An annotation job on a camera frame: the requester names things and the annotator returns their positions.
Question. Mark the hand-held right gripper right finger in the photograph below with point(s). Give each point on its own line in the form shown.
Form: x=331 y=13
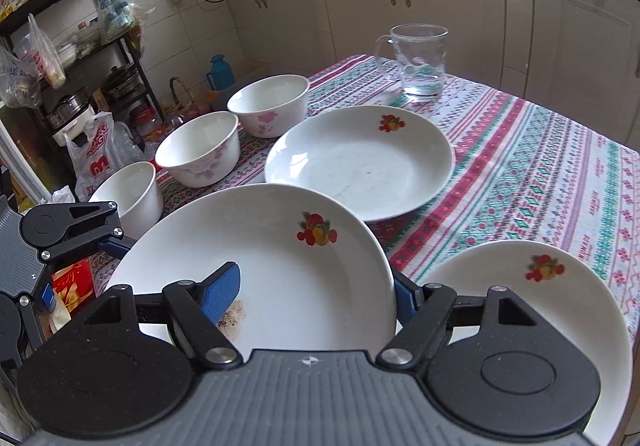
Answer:
x=404 y=298

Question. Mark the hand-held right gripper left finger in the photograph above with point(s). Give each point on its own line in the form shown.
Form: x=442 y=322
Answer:
x=220 y=293

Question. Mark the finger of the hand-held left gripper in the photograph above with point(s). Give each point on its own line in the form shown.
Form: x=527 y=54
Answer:
x=115 y=244
x=48 y=298

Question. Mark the plain white bowl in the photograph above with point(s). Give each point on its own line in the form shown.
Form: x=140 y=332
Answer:
x=132 y=196

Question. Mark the white fruit-print plate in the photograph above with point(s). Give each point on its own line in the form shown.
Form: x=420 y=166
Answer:
x=575 y=326
x=360 y=166
x=280 y=276

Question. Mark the red snack box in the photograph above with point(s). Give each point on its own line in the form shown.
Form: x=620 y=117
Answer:
x=75 y=283

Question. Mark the white red plastic bag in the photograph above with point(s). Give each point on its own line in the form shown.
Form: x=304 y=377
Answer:
x=95 y=156

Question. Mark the crumpled clear plastic bag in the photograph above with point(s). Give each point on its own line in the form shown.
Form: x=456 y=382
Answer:
x=125 y=141

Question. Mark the red-lid plastic jar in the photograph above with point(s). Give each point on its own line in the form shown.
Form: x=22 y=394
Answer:
x=145 y=124

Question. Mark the white purple-flower bowl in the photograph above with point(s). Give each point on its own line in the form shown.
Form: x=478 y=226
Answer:
x=197 y=146

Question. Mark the steel steamer pot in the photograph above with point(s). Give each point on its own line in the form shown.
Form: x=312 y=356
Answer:
x=67 y=109

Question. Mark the wicker basket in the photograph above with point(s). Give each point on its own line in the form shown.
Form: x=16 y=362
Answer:
x=187 y=106

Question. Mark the dark pot with lid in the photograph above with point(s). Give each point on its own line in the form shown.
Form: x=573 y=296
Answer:
x=120 y=84

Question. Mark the clear hanging plastic bag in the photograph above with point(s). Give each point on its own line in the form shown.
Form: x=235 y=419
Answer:
x=17 y=81

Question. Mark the patterned red green tablecloth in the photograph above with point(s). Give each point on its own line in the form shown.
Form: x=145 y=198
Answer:
x=525 y=166

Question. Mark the black metal shelf rack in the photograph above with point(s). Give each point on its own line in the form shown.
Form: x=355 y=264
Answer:
x=135 y=61

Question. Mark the red-print hanging plastic bag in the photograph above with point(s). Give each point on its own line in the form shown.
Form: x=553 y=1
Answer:
x=42 y=56

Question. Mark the stack of white dishes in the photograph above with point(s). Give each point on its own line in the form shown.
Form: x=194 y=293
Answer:
x=67 y=54

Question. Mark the blue thermos flask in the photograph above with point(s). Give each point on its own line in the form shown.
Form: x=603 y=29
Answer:
x=220 y=74

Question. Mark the white pink-flower bowl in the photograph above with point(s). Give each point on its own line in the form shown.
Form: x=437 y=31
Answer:
x=270 y=99

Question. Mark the clear glass mug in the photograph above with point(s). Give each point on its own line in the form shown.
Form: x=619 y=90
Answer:
x=420 y=61

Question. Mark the blue-print hanging plastic bag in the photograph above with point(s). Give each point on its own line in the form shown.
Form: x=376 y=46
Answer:
x=115 y=1

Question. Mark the cream kitchen cabinet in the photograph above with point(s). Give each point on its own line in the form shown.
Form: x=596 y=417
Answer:
x=450 y=26

